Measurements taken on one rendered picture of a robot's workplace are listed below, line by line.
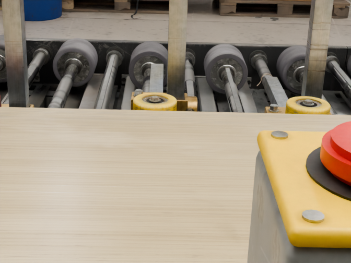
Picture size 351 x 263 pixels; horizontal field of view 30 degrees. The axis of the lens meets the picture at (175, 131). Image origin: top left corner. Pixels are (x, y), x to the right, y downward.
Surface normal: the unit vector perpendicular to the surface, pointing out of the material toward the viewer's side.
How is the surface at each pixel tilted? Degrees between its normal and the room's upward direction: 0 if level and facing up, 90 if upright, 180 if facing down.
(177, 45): 90
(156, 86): 0
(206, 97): 0
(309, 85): 90
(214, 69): 90
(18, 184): 0
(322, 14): 90
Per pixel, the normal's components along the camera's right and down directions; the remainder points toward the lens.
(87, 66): 0.01, 0.38
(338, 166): -0.87, 0.16
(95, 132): 0.03, -0.92
